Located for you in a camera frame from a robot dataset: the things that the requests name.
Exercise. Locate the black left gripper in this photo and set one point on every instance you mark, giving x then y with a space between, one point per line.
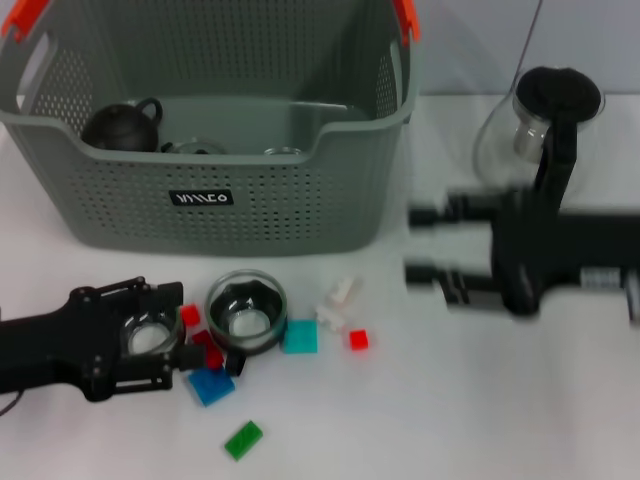
60 345

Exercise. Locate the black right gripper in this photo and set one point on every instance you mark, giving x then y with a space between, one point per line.
550 245

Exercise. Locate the glass teacup black holder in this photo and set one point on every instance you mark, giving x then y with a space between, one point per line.
147 340
282 151
247 325
195 149

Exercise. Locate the grey perforated storage bin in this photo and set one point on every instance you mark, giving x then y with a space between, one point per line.
250 220

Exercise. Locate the small red square brick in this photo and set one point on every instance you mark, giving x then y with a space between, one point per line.
359 341
191 315

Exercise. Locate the dark red long brick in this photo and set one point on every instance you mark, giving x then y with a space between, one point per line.
212 356

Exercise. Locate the blue square plate brick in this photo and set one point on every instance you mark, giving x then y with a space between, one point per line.
212 387

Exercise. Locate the white toy brick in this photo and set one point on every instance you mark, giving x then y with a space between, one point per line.
330 317
345 291

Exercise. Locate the teal square plate brick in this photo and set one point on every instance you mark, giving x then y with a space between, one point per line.
301 337

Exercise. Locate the green rectangular brick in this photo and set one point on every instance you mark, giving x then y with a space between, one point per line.
244 440

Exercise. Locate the glass pitcher black lid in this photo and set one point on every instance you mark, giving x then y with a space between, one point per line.
557 90

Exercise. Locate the dark brown clay teapot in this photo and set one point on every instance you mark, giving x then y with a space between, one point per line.
120 129

